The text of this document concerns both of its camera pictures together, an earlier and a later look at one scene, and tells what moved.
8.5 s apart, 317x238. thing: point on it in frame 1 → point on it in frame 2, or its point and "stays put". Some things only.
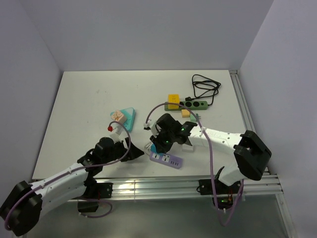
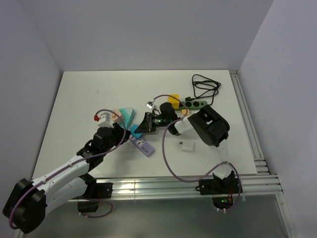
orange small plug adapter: (185, 113) stays put
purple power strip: (171, 160) → (142, 145)
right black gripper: (160, 147) → (148, 124)
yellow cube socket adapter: (175, 98) stays put
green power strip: (192, 105) stays put
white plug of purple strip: (187, 148) stays put
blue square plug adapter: (153, 148) → (132, 128)
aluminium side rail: (243, 105) stays put
